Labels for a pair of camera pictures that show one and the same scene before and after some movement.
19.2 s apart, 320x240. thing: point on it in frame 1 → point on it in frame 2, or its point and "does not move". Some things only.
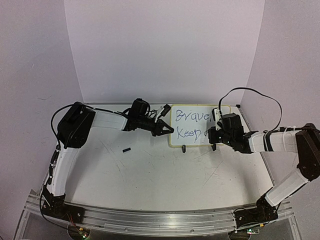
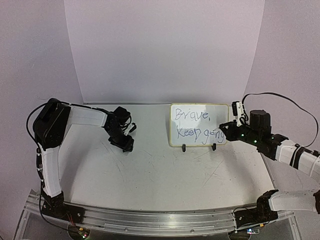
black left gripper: x=160 y=124 → x=126 y=144
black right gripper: x=212 y=138 → x=229 y=132
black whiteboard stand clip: x=214 y=146 does not move
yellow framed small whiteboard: x=191 y=122 does not move
